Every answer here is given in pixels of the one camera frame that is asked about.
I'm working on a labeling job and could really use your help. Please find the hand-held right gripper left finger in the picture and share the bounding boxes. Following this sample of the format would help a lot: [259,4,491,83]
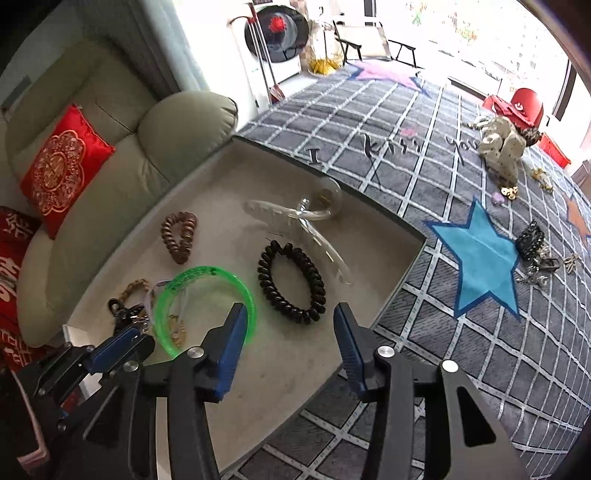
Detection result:
[55,302,249,480]

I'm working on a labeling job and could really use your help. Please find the red chair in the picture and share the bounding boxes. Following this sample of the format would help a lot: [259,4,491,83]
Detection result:
[482,87,546,132]

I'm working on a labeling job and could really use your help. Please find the red embroidered cushion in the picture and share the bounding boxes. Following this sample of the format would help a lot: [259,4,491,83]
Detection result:
[19,104,116,240]

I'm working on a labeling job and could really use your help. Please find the white washing machine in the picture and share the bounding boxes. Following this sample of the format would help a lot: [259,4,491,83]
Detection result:
[238,0,315,100]

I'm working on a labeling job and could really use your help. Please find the red cushion white characters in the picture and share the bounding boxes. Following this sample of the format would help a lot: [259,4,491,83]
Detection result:
[0,205,44,370]

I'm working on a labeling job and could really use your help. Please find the yellow bundle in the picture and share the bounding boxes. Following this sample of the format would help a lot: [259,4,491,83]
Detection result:
[305,51,345,77]

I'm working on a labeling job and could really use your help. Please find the grey pleated curtain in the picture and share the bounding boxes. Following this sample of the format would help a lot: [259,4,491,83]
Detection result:
[115,0,211,95]

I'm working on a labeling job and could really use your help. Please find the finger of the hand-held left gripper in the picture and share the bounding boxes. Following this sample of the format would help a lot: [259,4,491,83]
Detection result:
[88,328,155,376]

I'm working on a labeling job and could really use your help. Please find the gold chain bracelet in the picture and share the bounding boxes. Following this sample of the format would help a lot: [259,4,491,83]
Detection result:
[167,313,189,349]

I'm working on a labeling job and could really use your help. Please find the red basin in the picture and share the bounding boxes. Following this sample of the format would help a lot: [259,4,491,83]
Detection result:
[538,131,572,168]

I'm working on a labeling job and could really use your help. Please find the beige polka dot bow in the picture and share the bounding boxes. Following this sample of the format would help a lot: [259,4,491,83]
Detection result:
[478,116,528,183]

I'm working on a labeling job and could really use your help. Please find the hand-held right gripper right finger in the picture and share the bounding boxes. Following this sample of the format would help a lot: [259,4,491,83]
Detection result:
[333,302,527,480]

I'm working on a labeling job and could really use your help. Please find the red broom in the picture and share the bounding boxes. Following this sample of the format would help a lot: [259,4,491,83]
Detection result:
[227,4,288,104]

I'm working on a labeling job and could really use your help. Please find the leopard print scrunchie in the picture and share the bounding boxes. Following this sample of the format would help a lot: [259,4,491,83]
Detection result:
[519,124,546,146]

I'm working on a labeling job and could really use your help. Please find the beige sofa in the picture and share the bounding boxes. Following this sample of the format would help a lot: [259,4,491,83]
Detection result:
[4,37,238,349]

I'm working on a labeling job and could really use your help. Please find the black folding stool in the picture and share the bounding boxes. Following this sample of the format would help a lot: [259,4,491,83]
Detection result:
[390,39,421,69]

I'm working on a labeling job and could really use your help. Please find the brown spiral hair tie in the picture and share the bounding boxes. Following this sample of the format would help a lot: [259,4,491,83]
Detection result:
[160,211,198,265]

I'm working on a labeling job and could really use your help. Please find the gold chain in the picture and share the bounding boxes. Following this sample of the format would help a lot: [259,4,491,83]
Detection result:
[531,167,555,192]

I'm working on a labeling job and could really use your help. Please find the clear hair claw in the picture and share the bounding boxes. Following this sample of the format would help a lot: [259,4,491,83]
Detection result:
[242,198,354,286]

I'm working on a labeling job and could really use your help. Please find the green transparent bangle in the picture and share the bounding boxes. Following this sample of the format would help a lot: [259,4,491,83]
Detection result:
[153,265,257,356]

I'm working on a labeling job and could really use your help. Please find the beige folding chair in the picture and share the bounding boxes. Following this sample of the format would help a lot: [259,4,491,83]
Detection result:
[332,21,393,63]

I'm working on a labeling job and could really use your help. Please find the grey checked blanket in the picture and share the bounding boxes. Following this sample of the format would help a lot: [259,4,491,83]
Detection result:
[235,60,591,480]

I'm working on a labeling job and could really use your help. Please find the black spiral hair tie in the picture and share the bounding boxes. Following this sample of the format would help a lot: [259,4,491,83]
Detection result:
[257,239,328,324]

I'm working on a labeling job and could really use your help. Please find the beige tray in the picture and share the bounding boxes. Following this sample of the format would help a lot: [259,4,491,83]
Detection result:
[65,134,428,476]

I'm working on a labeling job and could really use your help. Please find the brown braided rope bracelet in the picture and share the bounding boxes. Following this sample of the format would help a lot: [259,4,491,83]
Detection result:
[117,278,153,324]

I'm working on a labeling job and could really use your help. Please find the black hair claw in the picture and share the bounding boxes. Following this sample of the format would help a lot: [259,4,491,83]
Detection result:
[107,298,144,330]

